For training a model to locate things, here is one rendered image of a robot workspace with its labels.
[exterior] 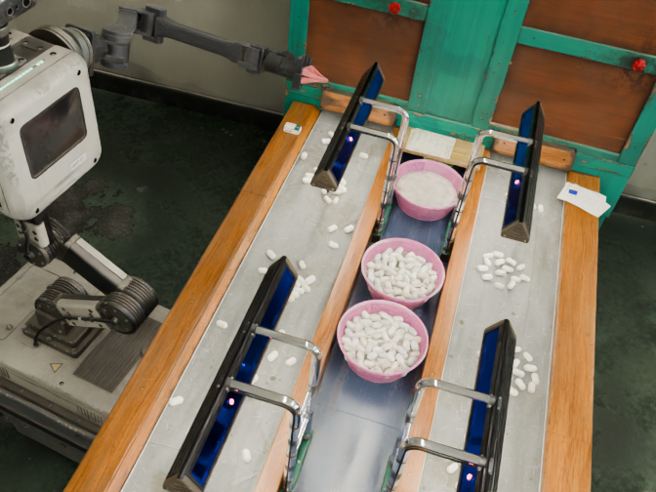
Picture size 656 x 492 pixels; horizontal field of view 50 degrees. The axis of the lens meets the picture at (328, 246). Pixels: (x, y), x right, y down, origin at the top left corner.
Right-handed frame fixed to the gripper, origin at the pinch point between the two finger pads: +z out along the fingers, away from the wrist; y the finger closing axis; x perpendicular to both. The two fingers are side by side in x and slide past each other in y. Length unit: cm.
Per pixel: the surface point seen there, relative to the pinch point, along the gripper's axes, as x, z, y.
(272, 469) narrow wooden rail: 79, 34, 75
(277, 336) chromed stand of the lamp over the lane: 79, 28, 37
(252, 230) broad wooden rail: 12, -9, 52
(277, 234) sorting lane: 8, -2, 52
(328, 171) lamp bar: 22.9, 14.3, 18.3
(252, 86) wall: -137, -84, 52
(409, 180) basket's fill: -40, 27, 36
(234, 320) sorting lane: 43, 3, 64
